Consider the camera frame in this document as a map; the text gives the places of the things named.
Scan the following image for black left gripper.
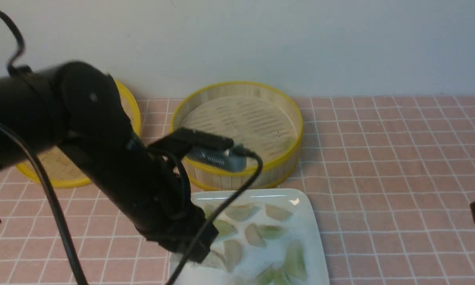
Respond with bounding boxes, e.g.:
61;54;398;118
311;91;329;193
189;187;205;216
144;206;219;264

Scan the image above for green dumpling plate centre right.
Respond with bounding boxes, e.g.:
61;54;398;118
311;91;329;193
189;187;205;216
257;225;287;240

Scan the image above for green dumpling plate bottom right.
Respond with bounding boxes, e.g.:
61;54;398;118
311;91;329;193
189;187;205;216
273;267;292;285

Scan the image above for white square plate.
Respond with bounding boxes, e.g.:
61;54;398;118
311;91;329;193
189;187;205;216
175;189;330;285

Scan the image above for green dumpling plate middle left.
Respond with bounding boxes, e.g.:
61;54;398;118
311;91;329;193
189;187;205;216
213;219;238;240

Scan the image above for green dumpling plate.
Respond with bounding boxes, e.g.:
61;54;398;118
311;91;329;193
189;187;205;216
273;267;292;285
249;264;277;285
213;219;238;240
283;240;308;281
257;225;287;240

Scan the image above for bamboo steamer lid yellow rim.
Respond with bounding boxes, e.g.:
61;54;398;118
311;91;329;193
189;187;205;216
38;79;142;189

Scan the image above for pale dumpling plate top middle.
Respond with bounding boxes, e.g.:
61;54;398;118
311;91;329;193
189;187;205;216
224;203;257;222

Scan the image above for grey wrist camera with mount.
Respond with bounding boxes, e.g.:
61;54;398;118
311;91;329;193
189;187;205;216
147;127;263;173

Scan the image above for pink dumpling plate centre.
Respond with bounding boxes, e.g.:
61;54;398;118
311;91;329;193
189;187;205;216
244;223;266;248

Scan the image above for green dumpling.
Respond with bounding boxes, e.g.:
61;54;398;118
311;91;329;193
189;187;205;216
280;137;297;152

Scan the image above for black camera cable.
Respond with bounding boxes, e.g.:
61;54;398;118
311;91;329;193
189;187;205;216
0;6;264;285

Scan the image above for pale dumpling plate lower middle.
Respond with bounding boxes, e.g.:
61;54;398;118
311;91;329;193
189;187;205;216
223;239;243;272

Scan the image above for bamboo steamer basket yellow rim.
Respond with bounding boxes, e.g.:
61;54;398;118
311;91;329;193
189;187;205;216
169;81;304;189

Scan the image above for grey dumpling plate lower left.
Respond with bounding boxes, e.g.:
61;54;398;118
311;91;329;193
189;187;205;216
200;250;227;271

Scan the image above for green dumpling plate bottom middle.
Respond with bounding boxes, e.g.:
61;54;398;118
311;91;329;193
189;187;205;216
249;264;277;285

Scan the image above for pale dumpling plate top right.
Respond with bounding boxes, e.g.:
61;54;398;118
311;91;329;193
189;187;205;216
265;204;293;222

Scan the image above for pale dumpling plate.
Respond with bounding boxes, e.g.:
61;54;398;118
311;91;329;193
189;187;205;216
224;203;257;222
223;239;243;272
265;204;293;222

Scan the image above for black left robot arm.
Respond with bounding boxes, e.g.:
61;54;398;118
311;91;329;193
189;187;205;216
0;62;206;254

